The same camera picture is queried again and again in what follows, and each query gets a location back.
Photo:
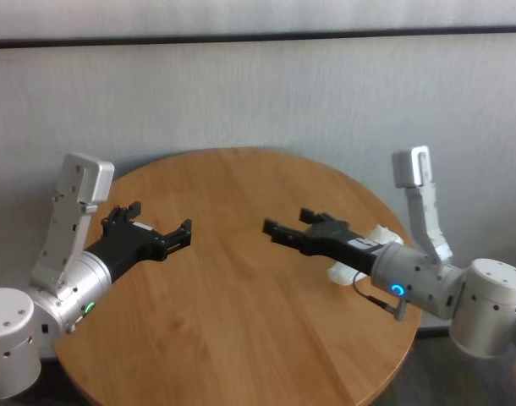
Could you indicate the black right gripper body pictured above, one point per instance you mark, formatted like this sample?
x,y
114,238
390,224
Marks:
x,y
342,247

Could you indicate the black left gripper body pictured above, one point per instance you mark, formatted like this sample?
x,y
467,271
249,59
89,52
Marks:
x,y
124,247

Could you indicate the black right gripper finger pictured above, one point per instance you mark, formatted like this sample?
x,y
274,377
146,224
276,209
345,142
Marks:
x,y
315,216
285,234

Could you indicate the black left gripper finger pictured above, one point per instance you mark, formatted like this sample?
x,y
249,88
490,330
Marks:
x,y
177,239
122,213

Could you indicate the white plastic-wrapped sandbag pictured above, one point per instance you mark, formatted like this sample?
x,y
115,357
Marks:
x,y
385,237

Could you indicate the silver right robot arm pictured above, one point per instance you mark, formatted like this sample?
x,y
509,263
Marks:
x,y
452,296

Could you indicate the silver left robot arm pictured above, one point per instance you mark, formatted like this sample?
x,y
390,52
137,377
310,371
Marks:
x,y
29,313

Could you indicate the white tape label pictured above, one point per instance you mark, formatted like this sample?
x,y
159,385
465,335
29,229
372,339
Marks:
x,y
146,227

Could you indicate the black wall rail strip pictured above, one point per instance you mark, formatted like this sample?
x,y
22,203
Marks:
x,y
258,36

